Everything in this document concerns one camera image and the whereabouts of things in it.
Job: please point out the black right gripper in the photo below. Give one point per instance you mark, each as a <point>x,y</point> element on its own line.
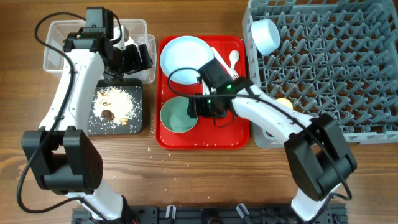
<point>197,109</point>

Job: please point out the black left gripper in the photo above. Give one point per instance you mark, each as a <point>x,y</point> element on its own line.
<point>135,64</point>

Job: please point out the green bowl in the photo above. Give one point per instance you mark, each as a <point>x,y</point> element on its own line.
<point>174,117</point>

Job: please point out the light blue plate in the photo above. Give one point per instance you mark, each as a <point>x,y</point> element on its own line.
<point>187,52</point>

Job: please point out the pink plastic fork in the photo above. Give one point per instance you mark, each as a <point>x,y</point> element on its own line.
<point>233,73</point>

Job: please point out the rice and food scraps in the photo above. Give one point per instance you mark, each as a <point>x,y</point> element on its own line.
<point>115,106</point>

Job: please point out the yellow cup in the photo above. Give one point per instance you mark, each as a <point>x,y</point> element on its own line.
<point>285,102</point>

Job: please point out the light blue bowl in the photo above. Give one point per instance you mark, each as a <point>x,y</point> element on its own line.
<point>265,36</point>

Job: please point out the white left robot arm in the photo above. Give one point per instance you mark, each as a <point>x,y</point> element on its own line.
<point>59,153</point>

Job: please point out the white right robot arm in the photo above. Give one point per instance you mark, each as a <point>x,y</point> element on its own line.
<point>319,157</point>

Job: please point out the black food waste tray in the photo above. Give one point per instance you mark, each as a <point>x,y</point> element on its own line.
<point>98,127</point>

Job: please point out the clear plastic waste bin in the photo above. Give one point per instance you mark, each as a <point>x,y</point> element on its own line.
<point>135,32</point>

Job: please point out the grey dishwasher rack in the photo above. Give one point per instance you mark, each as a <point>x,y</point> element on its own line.
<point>335,57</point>

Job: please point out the white plastic spoon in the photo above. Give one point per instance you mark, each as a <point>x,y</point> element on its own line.
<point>233,58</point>

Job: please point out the red serving tray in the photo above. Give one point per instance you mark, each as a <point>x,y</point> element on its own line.
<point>225,133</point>

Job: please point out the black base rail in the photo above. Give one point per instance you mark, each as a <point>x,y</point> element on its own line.
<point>277,213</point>

